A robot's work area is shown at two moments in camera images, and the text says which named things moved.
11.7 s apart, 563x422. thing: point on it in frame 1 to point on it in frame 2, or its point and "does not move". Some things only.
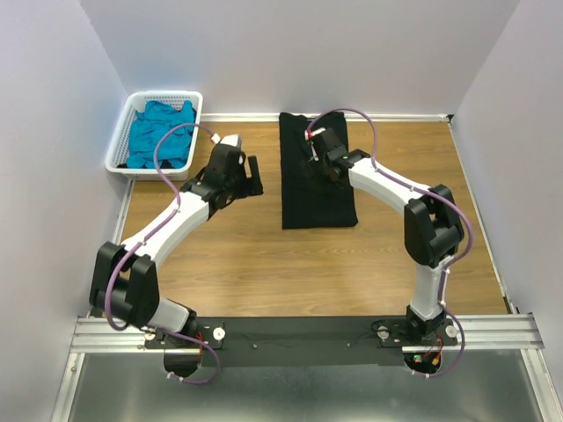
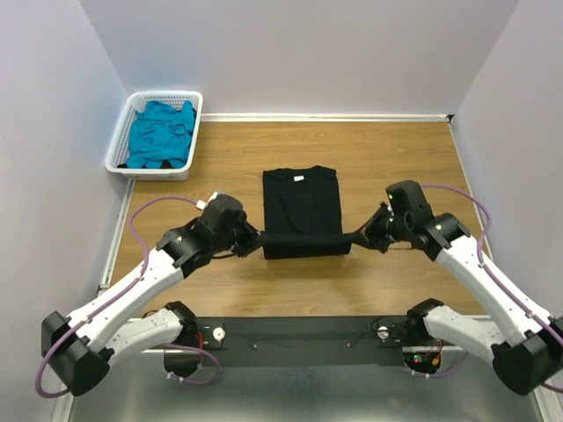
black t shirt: x=309 y=200 to x=302 y=214
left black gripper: x=252 y=185 to x=252 y=237
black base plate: x=307 y=342 does not move
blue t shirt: x=149 y=123 does not move
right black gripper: x=313 y=163 to x=369 y=235
